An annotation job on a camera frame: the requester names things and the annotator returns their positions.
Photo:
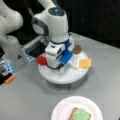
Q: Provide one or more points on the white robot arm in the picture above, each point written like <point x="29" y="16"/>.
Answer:
<point x="52" y="22"/>

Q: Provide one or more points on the brown meat patty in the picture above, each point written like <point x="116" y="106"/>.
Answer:
<point x="77" y="49"/>

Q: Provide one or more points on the toasted bread slice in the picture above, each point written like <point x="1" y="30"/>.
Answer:
<point x="74" y="110"/>

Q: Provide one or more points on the green lettuce leaf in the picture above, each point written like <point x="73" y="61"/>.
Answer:
<point x="81" y="115"/>

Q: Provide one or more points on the yellow cheese slice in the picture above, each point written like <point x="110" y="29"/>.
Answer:
<point x="85" y="63"/>

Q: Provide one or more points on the white divided serving tray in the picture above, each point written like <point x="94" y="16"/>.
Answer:
<point x="70" y="73"/>

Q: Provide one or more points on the small orange block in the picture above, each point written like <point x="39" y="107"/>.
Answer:
<point x="9" y="79"/>

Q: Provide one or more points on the red tomato slice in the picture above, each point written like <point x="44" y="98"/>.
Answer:
<point x="42" y="60"/>

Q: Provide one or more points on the white blue gripper body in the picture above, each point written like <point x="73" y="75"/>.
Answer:
<point x="59" y="52"/>

